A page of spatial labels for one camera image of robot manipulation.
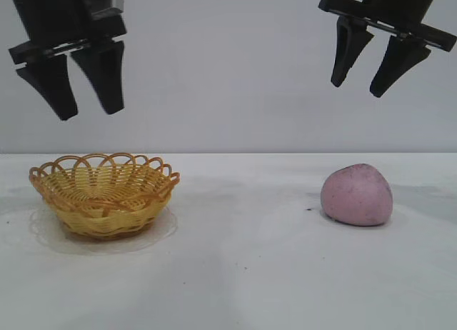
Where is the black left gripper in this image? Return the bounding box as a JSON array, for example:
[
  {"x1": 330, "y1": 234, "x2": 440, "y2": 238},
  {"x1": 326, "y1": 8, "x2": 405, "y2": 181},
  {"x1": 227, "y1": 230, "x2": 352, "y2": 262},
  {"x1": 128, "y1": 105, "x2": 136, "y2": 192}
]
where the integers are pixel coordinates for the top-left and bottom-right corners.
[{"x1": 9, "y1": 0, "x2": 128, "y2": 121}]

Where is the yellow woven plastic basket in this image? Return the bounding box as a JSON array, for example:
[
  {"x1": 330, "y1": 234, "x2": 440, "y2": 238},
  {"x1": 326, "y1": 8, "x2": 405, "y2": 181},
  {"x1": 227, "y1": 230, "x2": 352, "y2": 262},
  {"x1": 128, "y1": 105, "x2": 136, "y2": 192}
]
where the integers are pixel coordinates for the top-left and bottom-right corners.
[{"x1": 29, "y1": 151, "x2": 181, "y2": 241}]

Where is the clear plastic saucer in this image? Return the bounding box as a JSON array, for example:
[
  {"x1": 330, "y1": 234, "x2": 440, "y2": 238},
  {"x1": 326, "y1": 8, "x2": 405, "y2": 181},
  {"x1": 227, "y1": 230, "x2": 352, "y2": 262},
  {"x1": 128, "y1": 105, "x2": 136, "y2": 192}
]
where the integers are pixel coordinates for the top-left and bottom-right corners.
[{"x1": 30, "y1": 204, "x2": 179, "y2": 253}]

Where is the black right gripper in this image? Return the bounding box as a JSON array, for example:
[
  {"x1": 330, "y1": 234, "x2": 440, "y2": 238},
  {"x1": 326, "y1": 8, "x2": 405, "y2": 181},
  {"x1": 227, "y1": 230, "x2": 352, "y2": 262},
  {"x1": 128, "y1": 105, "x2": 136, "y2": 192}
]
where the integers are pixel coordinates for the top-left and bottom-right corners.
[{"x1": 318, "y1": 0, "x2": 457, "y2": 99}]

